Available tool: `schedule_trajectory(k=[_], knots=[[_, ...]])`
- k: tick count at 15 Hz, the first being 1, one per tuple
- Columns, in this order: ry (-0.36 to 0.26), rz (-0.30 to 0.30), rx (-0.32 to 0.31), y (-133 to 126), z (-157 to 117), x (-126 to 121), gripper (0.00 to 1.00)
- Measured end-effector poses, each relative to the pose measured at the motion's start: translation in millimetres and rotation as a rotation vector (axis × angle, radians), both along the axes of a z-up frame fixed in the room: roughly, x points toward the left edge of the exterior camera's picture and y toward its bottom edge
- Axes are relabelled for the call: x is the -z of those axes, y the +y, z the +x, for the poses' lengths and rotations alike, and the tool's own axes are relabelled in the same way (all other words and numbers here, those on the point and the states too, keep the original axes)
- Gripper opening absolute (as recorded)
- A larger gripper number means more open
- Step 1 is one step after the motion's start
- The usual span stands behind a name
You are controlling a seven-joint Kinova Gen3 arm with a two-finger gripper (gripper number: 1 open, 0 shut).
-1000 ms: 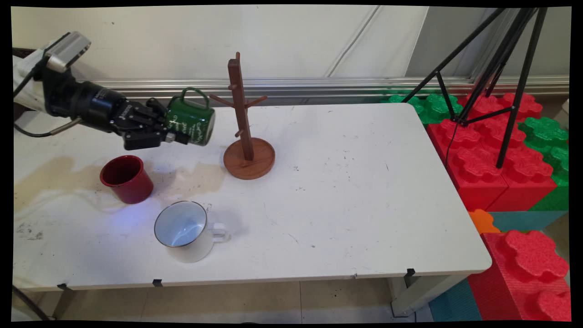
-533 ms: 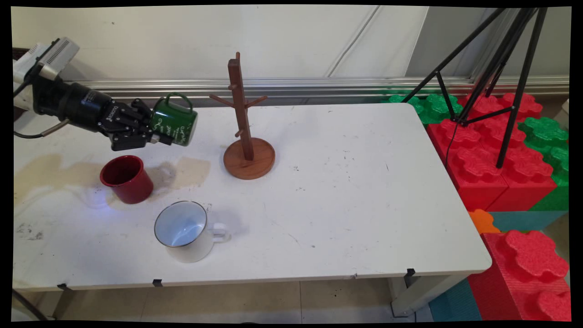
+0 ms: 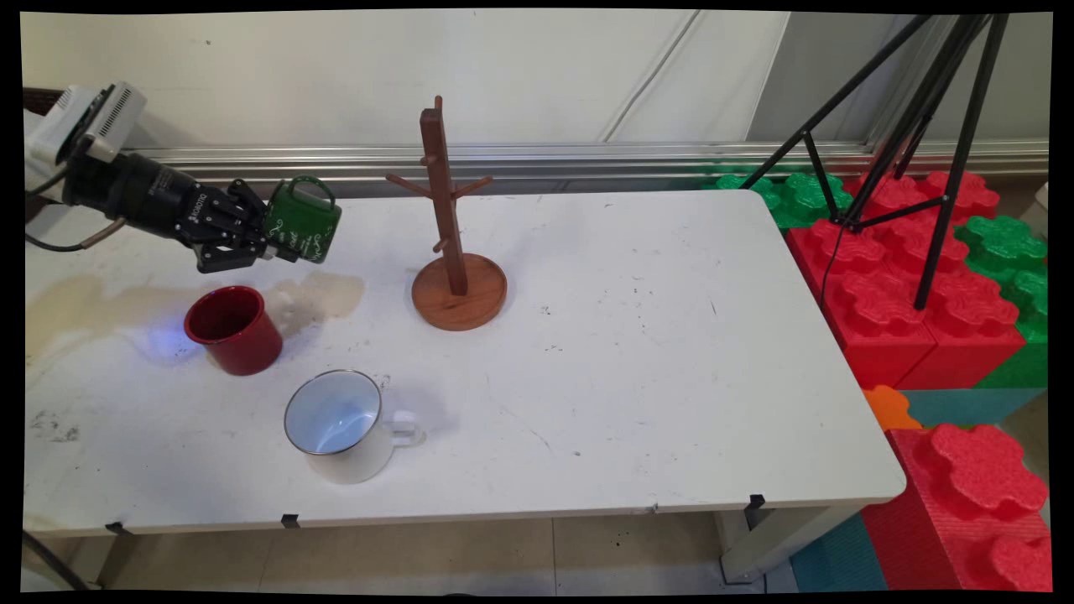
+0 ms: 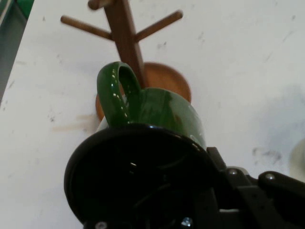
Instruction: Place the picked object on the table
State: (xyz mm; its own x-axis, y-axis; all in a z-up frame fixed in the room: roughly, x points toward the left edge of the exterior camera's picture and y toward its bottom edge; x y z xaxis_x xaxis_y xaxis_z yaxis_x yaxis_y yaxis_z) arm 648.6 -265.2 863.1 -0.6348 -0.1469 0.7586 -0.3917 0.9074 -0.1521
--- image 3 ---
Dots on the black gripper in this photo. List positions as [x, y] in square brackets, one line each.
[159, 201]

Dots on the green enamel mug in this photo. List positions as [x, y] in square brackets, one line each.
[306, 225]

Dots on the red enamel mug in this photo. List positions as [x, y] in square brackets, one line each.
[239, 335]

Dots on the white enamel mug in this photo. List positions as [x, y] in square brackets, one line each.
[340, 419]

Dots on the wooden mug tree stand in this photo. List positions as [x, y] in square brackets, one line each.
[460, 294]

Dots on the dark brown wicker basket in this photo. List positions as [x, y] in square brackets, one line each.
[40, 98]

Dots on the black table edge clip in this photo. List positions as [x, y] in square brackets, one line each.
[754, 507]
[290, 521]
[119, 528]

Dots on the small green foam block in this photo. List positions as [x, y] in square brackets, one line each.
[801, 197]

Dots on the white table leg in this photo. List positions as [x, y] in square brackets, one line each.
[776, 541]

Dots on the large red foam block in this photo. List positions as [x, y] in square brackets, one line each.
[889, 294]

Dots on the orange foam piece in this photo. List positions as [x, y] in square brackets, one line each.
[889, 407]

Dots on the teal foam floor mat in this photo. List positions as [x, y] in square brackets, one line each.
[839, 558]

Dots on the black tripod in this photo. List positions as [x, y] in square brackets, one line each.
[940, 117]

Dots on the tall green foam block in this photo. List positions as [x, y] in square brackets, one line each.
[1019, 260]

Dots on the red foam block with studs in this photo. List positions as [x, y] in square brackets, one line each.
[973, 495]

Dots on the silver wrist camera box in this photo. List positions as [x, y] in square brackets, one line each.
[92, 117]

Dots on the metal wall rail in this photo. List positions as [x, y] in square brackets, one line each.
[587, 164]

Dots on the white wall conduit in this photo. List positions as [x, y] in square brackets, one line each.
[650, 75]

